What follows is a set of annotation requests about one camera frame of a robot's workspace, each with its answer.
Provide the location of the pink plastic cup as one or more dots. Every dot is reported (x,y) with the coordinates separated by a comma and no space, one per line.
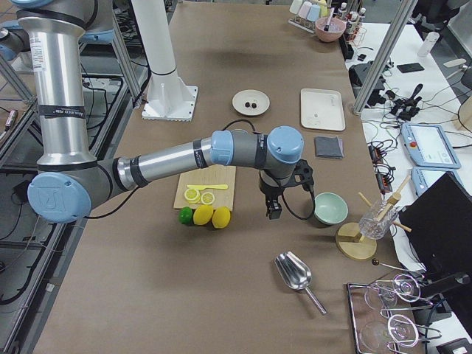
(305,9)

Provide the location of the black wooden glass tray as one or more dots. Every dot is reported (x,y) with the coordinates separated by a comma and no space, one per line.
(385,331)

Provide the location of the clear drinking glass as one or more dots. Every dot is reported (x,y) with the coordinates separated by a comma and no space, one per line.
(385,294)

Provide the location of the mint plastic cup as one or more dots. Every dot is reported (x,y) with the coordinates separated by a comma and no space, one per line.
(295,6)

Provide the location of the lemon slice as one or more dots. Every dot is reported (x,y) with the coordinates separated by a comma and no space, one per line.
(207,198)
(192,195)

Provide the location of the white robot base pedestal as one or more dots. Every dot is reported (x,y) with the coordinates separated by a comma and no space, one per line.
(168,97)

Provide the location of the stainless steel scoop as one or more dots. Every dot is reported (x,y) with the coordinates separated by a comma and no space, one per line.
(297,276)

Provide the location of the black smartphone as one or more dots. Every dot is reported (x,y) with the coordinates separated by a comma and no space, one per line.
(410,67)

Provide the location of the blue teach pendant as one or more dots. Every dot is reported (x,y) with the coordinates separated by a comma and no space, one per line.
(428,146)
(424,177)

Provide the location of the wooden mug tree stand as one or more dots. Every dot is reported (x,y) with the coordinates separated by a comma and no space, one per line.
(358,241)

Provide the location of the whole yellow lemon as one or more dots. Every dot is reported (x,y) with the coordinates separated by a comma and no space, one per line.
(221,217)
(202,215)

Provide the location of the green lime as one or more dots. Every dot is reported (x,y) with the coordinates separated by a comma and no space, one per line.
(185,216)

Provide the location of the black monitor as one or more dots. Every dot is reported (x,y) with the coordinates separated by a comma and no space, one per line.
(440,220)

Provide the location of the blue plastic cup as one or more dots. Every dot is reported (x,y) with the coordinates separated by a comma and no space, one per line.
(313,13)

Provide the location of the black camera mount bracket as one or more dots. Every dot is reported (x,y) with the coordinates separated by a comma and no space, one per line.
(302,176)

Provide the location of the beige round plate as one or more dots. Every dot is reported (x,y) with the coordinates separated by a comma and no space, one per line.
(252,96)

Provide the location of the aluminium frame post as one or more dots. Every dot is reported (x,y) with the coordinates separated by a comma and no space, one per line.
(385,50)

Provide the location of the grey folded cloth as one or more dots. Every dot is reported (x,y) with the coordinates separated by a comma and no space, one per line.
(329,147)

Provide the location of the yellow plastic cup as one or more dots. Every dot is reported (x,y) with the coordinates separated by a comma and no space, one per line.
(323,8)

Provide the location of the white cup rack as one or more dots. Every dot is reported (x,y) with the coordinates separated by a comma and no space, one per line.
(302,22)

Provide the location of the bamboo cutting board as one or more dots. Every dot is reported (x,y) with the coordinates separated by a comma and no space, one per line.
(213,175)

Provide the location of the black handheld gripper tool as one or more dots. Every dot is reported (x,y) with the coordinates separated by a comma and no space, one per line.
(406,109)

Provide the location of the cream rabbit tray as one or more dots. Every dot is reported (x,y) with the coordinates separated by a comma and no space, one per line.
(322,109)

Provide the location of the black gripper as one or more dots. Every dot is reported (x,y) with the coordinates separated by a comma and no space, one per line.
(270,191)

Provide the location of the mint green bowl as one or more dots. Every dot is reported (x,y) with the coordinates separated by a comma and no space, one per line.
(330,208)

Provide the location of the pink bowl of ice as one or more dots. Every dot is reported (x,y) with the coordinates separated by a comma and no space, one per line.
(335,31)

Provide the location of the yellow plastic knife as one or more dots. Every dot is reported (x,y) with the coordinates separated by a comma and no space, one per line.
(209,186)

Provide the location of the crystal glass on stand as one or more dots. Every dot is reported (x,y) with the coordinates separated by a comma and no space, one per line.
(377,220)

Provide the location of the steel muddler black tip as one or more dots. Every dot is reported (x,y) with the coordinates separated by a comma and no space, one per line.
(328,20)

